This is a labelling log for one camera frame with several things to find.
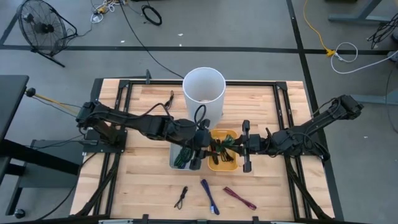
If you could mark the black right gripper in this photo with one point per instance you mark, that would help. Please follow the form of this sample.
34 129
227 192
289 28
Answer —
258 143

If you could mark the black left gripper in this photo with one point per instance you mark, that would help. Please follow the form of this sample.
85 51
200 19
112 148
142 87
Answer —
202 138

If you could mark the grey plastic bin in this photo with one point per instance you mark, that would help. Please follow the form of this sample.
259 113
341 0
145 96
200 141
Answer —
173 155

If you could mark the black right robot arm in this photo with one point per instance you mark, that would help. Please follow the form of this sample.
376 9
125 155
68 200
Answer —
323 119

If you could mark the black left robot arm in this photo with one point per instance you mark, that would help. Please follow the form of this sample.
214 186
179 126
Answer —
149 124

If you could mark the yellow plastic bin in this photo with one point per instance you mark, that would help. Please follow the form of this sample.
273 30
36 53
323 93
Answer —
222 166

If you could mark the table lamp with white shade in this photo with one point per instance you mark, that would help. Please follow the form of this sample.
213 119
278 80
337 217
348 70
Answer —
203 81

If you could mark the grey desk foot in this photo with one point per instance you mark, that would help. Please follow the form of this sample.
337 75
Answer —
379 99

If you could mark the yellow rod with black knob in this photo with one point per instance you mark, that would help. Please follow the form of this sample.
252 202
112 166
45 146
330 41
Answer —
30 92

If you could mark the black caster wheel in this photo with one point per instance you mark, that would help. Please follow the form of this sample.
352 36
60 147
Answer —
19 213

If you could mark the black desk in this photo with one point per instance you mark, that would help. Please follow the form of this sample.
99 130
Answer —
12 99

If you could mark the black floor fan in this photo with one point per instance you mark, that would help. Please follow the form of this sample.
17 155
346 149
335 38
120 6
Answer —
43 28

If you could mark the black aluminium table frame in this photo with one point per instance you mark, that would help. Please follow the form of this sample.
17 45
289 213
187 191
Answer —
155 82

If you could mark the grey desk frame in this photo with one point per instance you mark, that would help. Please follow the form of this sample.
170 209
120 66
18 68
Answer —
357 18

